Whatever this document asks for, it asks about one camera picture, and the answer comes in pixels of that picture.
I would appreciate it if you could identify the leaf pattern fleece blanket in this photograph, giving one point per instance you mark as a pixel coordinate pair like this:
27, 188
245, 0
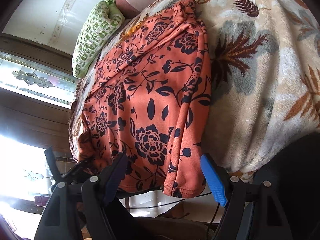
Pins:
264, 66

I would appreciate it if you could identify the orange floral garment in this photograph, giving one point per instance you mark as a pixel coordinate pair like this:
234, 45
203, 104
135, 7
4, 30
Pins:
150, 101

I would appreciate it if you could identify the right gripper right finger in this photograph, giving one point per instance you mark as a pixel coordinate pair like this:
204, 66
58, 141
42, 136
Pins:
230, 193

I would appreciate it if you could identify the green white patterned pillow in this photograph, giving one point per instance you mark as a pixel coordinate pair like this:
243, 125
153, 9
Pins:
103, 21

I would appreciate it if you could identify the stained glass window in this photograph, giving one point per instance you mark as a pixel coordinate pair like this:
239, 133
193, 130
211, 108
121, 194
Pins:
37, 81

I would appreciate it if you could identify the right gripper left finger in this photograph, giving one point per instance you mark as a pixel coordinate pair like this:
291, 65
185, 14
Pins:
98, 192

